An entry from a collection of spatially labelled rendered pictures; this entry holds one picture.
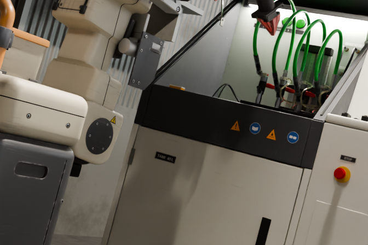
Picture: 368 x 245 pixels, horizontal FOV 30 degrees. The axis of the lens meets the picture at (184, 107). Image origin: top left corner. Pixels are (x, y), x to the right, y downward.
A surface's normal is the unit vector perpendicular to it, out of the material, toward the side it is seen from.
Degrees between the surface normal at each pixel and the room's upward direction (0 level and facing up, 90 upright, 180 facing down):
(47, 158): 90
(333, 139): 90
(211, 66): 90
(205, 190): 90
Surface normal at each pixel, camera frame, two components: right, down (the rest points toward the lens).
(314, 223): -0.45, -0.17
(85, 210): 0.77, 0.18
